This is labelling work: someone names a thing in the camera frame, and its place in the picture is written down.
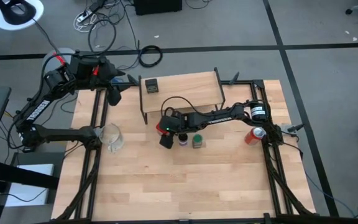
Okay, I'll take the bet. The wooden shelf black metal frame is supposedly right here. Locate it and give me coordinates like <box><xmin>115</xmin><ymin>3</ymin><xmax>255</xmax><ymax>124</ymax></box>
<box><xmin>138</xmin><ymin>67</ymin><xmax>227</xmax><ymax>125</ymax></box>

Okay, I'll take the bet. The white cable bundle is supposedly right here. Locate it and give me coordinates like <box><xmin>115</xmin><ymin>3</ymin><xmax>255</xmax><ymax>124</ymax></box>
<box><xmin>73</xmin><ymin>12</ymin><xmax>99</xmax><ymax>34</ymax></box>

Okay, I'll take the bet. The white box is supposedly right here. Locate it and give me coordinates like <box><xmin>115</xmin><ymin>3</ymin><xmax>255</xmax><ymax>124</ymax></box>
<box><xmin>4</xmin><ymin>163</ymin><xmax>55</xmax><ymax>208</ymax></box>

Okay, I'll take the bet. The blue cable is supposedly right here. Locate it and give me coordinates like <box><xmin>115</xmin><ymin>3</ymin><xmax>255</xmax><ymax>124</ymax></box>
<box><xmin>304</xmin><ymin>170</ymin><xmax>358</xmax><ymax>218</ymax></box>

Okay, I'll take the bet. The black curved seat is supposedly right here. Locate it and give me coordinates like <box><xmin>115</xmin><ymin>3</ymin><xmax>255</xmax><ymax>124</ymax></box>
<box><xmin>0</xmin><ymin>0</ymin><xmax>37</xmax><ymax>26</ymax></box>

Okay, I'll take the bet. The green oregano spice jar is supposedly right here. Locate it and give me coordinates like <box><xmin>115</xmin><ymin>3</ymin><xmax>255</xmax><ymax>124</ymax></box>
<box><xmin>192</xmin><ymin>134</ymin><xmax>204</xmax><ymax>149</ymax></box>

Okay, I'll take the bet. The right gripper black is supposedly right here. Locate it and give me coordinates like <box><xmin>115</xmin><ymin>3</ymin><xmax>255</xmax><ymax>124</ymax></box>
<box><xmin>159</xmin><ymin>113</ymin><xmax>192</xmax><ymax>150</ymax></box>

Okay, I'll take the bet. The dark green spice tin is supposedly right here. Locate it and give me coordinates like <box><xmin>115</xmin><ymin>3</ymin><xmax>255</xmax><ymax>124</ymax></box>
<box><xmin>144</xmin><ymin>78</ymin><xmax>160</xmax><ymax>94</ymax></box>

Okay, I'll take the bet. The clear glass measuring cup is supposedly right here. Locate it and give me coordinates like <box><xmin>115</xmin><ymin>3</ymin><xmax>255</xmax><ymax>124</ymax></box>
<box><xmin>98</xmin><ymin>123</ymin><xmax>125</xmax><ymax>154</ymax></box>

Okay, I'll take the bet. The black box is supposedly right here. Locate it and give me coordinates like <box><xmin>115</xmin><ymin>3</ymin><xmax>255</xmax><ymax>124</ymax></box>
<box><xmin>134</xmin><ymin>0</ymin><xmax>183</xmax><ymax>16</ymax></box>

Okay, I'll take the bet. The long black looped cable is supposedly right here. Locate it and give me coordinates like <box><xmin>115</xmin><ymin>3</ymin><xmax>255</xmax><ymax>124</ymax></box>
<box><xmin>87</xmin><ymin>18</ymin><xmax>118</xmax><ymax>57</ymax></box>

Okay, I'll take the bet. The white power strip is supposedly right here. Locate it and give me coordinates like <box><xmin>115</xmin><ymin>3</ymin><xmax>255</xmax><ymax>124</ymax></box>
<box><xmin>76</xmin><ymin>10</ymin><xmax>93</xmax><ymax>24</ymax></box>

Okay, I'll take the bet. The black table frame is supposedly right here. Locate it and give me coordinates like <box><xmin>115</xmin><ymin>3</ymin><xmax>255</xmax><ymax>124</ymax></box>
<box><xmin>53</xmin><ymin>79</ymin><xmax>316</xmax><ymax>224</ymax></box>

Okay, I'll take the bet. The white round base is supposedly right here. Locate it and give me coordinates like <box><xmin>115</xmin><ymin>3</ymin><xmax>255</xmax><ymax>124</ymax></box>
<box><xmin>0</xmin><ymin>0</ymin><xmax>45</xmax><ymax>32</ymax></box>

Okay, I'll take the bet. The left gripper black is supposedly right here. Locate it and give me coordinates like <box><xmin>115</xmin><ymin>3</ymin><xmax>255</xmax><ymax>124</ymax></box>
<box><xmin>95</xmin><ymin>57</ymin><xmax>126</xmax><ymax>107</ymax></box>

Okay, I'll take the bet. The coiled black cable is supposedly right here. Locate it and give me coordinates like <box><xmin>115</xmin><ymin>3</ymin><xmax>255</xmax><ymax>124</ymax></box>
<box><xmin>138</xmin><ymin>45</ymin><xmax>164</xmax><ymax>68</ymax></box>

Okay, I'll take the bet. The red soda can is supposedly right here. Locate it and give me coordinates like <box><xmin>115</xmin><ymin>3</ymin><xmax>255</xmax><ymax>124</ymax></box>
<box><xmin>244</xmin><ymin>126</ymin><xmax>267</xmax><ymax>146</ymax></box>

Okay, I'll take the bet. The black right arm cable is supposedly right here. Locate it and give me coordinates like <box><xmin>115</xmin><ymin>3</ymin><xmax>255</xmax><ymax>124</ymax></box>
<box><xmin>161</xmin><ymin>95</ymin><xmax>220</xmax><ymax>118</ymax></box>

